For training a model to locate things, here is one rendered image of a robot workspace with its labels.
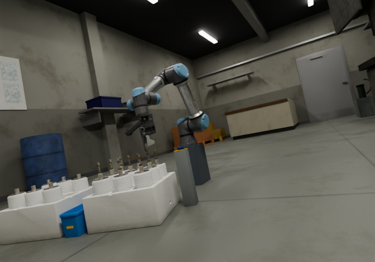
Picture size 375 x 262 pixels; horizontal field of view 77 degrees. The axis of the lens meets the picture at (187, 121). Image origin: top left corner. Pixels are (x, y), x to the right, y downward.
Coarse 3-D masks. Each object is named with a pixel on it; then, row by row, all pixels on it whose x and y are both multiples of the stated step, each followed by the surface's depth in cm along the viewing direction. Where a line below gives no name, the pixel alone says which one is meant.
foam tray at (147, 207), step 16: (112, 192) 121; (128, 192) 114; (144, 192) 112; (160, 192) 119; (176, 192) 143; (96, 208) 118; (112, 208) 116; (128, 208) 114; (144, 208) 112; (160, 208) 114; (96, 224) 117; (112, 224) 116; (128, 224) 114; (144, 224) 112; (160, 224) 111
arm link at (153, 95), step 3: (150, 93) 140; (153, 93) 143; (156, 93) 146; (150, 96) 138; (153, 96) 140; (156, 96) 142; (159, 96) 145; (150, 99) 138; (153, 99) 140; (156, 99) 142; (159, 99) 145; (150, 102) 139; (153, 102) 141; (156, 102) 143; (159, 102) 146
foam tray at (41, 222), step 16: (80, 192) 143; (16, 208) 130; (32, 208) 126; (48, 208) 124; (64, 208) 128; (0, 224) 130; (16, 224) 128; (32, 224) 125; (48, 224) 123; (0, 240) 130; (16, 240) 128; (32, 240) 125
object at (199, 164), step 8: (200, 144) 190; (192, 152) 181; (200, 152) 188; (192, 160) 181; (200, 160) 185; (192, 168) 181; (200, 168) 182; (208, 168) 194; (200, 176) 179; (208, 176) 191; (200, 184) 178
